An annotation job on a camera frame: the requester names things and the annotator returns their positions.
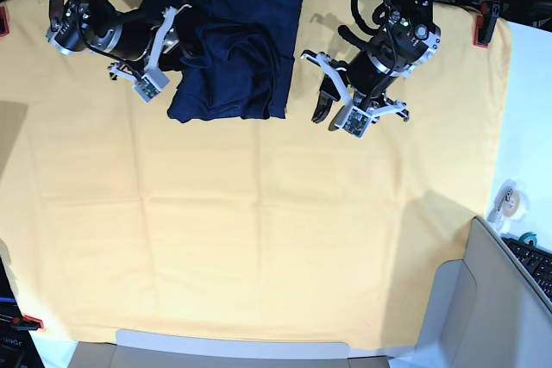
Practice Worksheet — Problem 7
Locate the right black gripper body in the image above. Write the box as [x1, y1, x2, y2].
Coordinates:
[106, 3, 192, 84]

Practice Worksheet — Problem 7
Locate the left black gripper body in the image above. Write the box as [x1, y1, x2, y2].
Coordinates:
[301, 49, 410, 122]

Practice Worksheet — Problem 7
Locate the navy blue long-sleeve shirt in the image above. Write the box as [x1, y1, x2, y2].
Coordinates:
[141, 0, 303, 123]

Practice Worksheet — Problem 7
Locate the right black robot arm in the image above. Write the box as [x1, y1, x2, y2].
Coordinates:
[47, 0, 191, 89]

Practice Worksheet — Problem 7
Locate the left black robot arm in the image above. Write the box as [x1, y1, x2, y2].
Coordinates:
[301, 0, 441, 138]

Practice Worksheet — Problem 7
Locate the red clamp top right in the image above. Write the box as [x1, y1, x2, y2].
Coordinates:
[474, 1, 501, 48]

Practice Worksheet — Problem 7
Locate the red clamp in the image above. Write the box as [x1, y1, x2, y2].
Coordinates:
[474, 1, 501, 48]
[0, 6, 9, 38]
[9, 315, 44, 331]

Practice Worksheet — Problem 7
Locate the red clamp top left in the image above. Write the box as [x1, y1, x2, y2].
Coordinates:
[0, 6, 9, 38]

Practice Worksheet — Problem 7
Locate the yellow table cloth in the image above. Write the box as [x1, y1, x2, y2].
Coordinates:
[1, 0, 512, 350]

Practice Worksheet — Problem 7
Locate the clear tape dispenser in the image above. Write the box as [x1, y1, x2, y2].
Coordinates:
[486, 179, 530, 234]

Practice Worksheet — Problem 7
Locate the green tape roll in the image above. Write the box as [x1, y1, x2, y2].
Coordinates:
[518, 232, 537, 249]

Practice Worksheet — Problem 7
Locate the cardboard box right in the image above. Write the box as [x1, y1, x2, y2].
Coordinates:
[412, 217, 551, 367]

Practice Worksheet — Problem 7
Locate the black keyboard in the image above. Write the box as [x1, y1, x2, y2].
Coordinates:
[502, 237, 551, 310]

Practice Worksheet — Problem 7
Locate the red clamp bottom left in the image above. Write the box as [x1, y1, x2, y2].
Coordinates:
[9, 315, 44, 331]

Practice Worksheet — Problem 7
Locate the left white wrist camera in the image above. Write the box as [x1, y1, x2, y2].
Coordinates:
[334, 105, 372, 139]

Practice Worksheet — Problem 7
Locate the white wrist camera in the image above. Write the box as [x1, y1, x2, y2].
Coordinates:
[133, 70, 170, 103]
[334, 105, 372, 139]

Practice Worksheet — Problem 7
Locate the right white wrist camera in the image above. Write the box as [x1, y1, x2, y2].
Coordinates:
[133, 70, 170, 103]

